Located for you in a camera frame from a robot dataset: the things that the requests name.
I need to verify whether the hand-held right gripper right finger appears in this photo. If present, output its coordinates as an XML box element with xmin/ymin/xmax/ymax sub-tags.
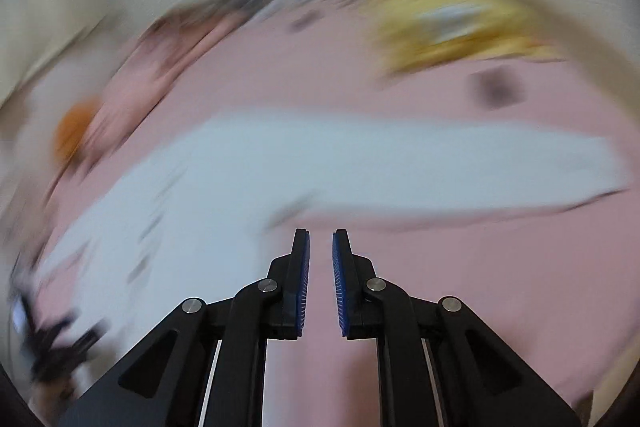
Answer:
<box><xmin>331</xmin><ymin>229</ymin><xmax>583</xmax><ymax>427</ymax></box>

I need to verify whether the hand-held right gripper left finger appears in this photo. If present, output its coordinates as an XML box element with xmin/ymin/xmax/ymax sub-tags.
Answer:
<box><xmin>57</xmin><ymin>228</ymin><xmax>312</xmax><ymax>427</ymax></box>

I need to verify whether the white fleece garment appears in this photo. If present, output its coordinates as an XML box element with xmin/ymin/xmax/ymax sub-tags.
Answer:
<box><xmin>30</xmin><ymin>109</ymin><xmax>632</xmax><ymax>358</ymax></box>

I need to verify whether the pink bed sheet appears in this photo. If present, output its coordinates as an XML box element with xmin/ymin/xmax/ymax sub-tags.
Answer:
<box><xmin>10</xmin><ymin>0</ymin><xmax>633</xmax><ymax>427</ymax></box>

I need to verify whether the orange round object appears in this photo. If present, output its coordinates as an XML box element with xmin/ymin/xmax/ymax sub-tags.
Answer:
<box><xmin>52</xmin><ymin>99</ymin><xmax>99</xmax><ymax>164</ymax></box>

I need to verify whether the pink duvet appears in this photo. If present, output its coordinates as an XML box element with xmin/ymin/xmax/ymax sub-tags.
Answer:
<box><xmin>95</xmin><ymin>4</ymin><xmax>241</xmax><ymax>158</ymax></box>

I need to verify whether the yellow blanket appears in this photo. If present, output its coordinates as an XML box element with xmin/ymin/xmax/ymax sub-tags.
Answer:
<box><xmin>367</xmin><ymin>0</ymin><xmax>566</xmax><ymax>75</ymax></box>

